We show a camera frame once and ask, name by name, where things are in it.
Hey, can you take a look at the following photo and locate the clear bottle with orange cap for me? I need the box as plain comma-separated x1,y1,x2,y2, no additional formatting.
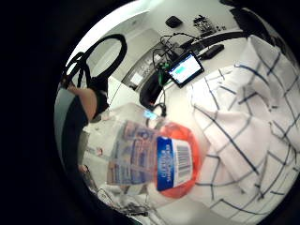
106,119,203,200

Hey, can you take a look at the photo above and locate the black tablet with lit screen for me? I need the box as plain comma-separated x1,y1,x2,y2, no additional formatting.
168,51,205,89

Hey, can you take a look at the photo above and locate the the person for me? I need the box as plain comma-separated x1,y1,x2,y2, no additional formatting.
53,87,95,186

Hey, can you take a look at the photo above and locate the black remote control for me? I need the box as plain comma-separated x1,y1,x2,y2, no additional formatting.
199,43,226,61

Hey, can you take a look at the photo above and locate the white blue-checked cloth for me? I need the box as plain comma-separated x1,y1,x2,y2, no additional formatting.
187,34,300,221

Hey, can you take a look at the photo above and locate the black curved bar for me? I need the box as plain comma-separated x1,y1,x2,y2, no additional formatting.
189,30,252,52

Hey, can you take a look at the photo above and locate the dark cluttered gadget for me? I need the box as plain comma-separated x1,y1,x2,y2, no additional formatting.
192,14,219,35

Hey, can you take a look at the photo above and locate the green cable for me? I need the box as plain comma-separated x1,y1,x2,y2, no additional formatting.
157,62,166,87

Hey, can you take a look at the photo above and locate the black cable bundle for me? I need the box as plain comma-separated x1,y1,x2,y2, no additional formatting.
151,31,201,65

